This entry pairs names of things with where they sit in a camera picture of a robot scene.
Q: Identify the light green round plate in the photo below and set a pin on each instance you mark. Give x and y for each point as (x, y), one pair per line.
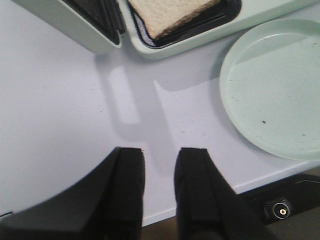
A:
(269, 85)

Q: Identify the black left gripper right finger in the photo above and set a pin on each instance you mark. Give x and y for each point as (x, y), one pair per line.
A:
(207, 207)

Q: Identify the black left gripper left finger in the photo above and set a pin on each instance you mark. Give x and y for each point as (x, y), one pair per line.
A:
(107, 204)

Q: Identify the green breakfast maker base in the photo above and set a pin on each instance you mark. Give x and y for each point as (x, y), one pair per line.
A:
(226, 18)

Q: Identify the green breakfast maker lid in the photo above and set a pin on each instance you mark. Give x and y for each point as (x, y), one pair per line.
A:
(93, 24)

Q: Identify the black device with socket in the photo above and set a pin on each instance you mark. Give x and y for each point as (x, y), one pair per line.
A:
(284, 198)

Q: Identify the bread slice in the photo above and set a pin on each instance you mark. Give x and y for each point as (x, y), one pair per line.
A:
(161, 17)

